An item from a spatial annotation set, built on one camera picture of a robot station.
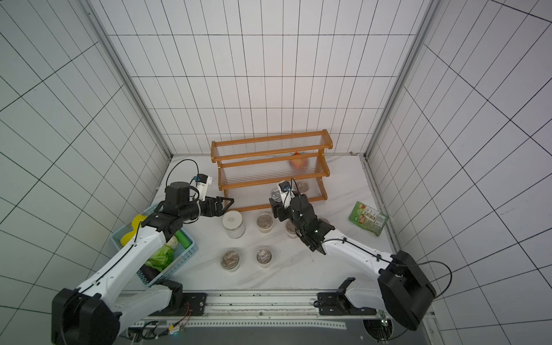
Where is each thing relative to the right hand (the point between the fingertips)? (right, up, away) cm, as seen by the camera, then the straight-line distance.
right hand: (271, 197), depth 80 cm
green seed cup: (-15, -23, -2) cm, 28 cm away
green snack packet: (+44, -11, +15) cm, 48 cm away
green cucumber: (-35, -19, +4) cm, 40 cm away
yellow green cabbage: (-54, -10, +3) cm, 55 cm away
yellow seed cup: (-3, -11, +7) cm, 14 cm away
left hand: (-19, -3, 0) cm, 19 cm away
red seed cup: (-3, -23, -1) cm, 23 cm away
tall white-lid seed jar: (-15, -11, +3) cm, 19 cm away
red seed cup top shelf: (+8, -14, +5) cm, 17 cm away
